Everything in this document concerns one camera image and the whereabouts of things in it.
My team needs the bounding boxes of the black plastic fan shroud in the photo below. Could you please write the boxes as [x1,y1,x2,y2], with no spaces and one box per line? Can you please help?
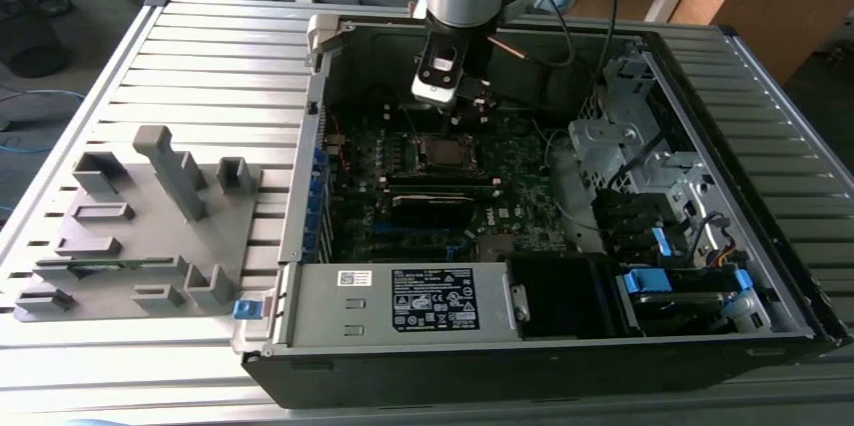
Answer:
[505,254,630,341]

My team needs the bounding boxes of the silver power supply unit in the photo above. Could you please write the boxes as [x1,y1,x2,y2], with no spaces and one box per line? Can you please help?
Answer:
[265,260,530,348]

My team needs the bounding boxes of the copper cable strain relief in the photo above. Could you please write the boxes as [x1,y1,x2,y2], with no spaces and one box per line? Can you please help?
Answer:
[485,34,533,61]

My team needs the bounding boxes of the silver CPU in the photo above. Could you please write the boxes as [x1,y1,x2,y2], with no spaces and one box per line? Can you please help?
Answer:
[426,138,469,167]

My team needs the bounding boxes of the wooden cabinet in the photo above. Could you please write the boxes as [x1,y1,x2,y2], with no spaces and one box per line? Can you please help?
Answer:
[670,0,854,90]

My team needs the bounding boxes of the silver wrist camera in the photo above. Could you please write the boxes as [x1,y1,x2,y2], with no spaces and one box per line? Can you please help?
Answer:
[409,43,470,108]

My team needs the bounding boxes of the hard disk in blue carrier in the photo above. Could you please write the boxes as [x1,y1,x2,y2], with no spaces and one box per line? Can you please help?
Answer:
[614,267,764,337]

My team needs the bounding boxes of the grey parts rack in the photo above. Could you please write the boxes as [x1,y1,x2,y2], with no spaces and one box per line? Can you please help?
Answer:
[11,124,268,323]

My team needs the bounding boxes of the green RAM stick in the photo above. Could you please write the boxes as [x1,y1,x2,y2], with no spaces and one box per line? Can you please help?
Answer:
[37,255,177,278]

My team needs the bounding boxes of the finned chipset heatsink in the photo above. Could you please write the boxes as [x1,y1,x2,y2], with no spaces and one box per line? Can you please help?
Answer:
[477,234,518,259]

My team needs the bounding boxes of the silver metal drive cage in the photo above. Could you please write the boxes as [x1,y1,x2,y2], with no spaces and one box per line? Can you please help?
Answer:
[565,41,733,267]

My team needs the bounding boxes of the black disk wire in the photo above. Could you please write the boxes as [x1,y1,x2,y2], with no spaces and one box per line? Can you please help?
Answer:
[691,211,731,260]

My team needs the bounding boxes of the orange yellow wire bundle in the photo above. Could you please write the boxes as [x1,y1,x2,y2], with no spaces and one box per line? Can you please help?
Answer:
[709,244,744,268]

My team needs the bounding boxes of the green motherboard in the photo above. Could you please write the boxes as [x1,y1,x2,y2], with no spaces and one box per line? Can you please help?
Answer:
[318,104,606,266]

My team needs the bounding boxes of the metal socket cover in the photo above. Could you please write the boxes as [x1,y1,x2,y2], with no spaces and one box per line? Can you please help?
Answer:
[417,133,481,176]

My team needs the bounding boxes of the black round bin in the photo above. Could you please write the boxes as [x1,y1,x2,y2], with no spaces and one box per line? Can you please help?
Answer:
[5,15,77,80]

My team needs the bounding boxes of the blue disk carrier handle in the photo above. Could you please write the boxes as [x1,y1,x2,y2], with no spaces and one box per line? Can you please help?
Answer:
[648,226,675,258]

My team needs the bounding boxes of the black graphics card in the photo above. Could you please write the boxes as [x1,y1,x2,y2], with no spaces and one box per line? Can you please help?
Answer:
[389,193,481,231]

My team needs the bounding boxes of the blue case latch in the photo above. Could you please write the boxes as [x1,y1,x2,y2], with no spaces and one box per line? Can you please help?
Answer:
[231,298,265,322]

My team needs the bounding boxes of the pale blue floor cable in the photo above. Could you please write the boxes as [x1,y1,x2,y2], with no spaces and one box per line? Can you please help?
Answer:
[0,87,90,155]

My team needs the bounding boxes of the black PC case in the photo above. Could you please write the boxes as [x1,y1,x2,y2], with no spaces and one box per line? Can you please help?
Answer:
[230,11,854,411]

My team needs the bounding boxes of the grey case latch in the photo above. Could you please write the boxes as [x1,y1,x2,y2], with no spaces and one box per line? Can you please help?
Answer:
[305,13,341,70]

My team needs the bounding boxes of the black disk bay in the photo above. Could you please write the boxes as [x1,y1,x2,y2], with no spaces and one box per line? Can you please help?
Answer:
[589,189,677,260]

